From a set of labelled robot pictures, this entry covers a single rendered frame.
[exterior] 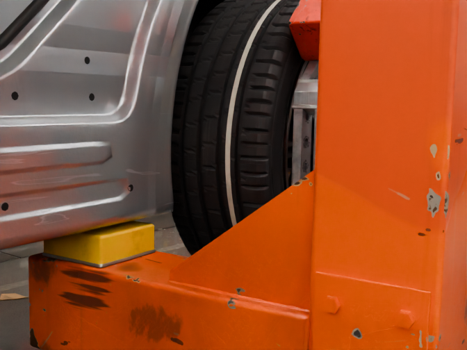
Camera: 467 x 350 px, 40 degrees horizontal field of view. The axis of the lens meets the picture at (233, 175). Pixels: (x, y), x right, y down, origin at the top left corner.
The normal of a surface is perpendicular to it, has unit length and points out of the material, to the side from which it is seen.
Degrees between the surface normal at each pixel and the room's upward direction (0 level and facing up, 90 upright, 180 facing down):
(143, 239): 90
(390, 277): 90
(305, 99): 90
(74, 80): 90
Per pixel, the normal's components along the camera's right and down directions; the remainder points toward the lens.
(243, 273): -0.54, 0.09
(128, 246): 0.84, 0.07
